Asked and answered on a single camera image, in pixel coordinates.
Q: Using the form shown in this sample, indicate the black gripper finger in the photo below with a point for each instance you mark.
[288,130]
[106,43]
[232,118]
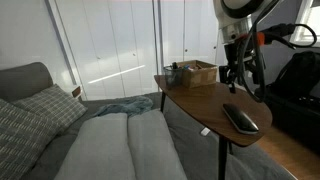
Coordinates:
[257,74]
[232,86]

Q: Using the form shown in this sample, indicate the dark wooden side table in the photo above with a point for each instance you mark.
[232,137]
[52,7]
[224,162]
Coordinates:
[200,103]

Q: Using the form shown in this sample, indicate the light grey seat cushion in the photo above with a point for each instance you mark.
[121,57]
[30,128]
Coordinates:
[96,150]
[150,146]

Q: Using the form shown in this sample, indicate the grey dash-patterned pillow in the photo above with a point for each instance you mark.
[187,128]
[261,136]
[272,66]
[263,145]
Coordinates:
[20,140]

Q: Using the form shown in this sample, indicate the white bifold closet door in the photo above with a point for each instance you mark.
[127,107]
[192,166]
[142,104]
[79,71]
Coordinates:
[110,50]
[190,30]

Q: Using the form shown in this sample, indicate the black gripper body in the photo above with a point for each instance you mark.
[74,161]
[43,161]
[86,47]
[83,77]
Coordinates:
[235,56]

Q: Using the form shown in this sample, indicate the small wooden nightstand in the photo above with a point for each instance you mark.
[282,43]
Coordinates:
[76,91]

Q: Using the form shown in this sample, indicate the grey plaid pillow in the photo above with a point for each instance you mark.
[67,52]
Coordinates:
[53,106]

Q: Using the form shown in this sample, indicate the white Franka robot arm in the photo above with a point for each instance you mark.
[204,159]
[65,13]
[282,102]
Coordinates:
[233,20]

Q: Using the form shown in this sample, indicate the white framed window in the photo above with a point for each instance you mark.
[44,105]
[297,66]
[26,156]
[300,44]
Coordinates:
[313,23]

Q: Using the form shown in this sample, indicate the blue crumpled blanket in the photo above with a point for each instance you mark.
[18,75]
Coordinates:
[133,105]

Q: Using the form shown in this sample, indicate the white fabric tag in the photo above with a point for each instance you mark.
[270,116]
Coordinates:
[205,131]

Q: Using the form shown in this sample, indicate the black backpack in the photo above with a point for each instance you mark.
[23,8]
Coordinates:
[300,73]

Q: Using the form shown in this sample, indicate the wooden box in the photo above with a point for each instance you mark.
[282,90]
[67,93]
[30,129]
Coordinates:
[200,78]

